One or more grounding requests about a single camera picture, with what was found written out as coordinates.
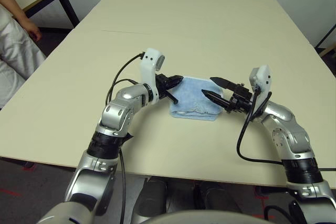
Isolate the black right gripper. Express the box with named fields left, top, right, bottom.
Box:
left=201, top=76, right=255, bottom=115

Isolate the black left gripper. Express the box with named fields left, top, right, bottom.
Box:
left=154, top=73, right=185, bottom=104

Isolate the light blue terry towel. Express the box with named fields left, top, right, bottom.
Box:
left=169, top=76, right=225, bottom=122

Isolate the bystander bare forearm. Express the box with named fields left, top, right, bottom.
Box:
left=0, top=0, right=30, bottom=29

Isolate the bystander bare hand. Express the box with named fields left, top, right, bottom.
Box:
left=24, top=20, right=43, bottom=43

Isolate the black robot right foot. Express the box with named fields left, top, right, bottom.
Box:
left=194, top=182, right=235, bottom=212

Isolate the black robot foot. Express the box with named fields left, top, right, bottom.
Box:
left=136, top=178, right=169, bottom=217
left=194, top=182, right=235, bottom=212

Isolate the black robot left foot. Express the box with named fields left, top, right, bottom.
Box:
left=136, top=178, right=169, bottom=217

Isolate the black stand pole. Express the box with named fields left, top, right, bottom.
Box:
left=313, top=23, right=336, bottom=49

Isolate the grey robot torso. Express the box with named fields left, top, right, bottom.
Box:
left=131, top=208, right=274, bottom=224

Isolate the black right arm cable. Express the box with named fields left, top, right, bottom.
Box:
left=236, top=87, right=336, bottom=224

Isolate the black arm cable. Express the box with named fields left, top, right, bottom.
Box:
left=104, top=52, right=144, bottom=224
left=236, top=87, right=336, bottom=224

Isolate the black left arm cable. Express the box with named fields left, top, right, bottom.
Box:
left=104, top=52, right=144, bottom=224

